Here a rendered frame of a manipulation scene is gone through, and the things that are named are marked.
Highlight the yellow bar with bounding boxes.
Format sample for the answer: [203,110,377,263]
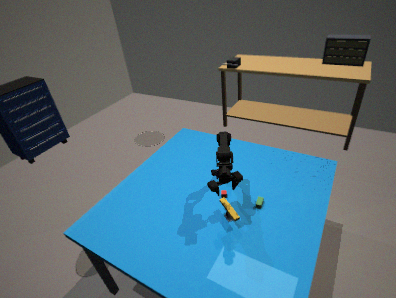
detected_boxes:
[219,197,240,221]

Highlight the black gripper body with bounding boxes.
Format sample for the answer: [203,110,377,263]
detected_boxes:
[207,171,243,192]

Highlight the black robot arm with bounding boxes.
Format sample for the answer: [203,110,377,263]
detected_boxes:
[211,132,233,184]

